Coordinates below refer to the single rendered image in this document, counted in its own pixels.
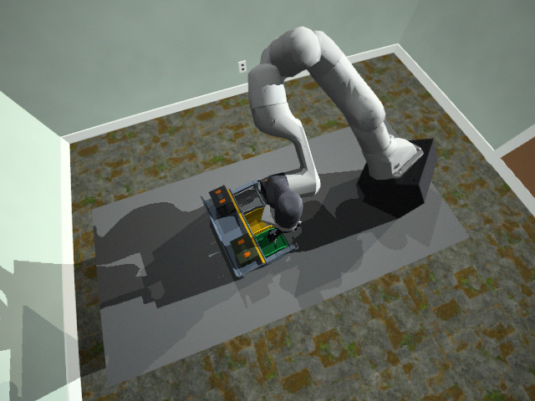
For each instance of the yellow open bin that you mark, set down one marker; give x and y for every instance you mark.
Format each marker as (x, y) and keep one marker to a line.
(254, 221)

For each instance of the grey open bin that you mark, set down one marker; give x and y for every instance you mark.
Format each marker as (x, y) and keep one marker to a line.
(254, 204)

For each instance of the green bin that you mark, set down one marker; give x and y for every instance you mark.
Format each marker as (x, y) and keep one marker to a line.
(269, 248)

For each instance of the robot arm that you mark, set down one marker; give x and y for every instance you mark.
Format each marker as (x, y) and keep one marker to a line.
(296, 50)

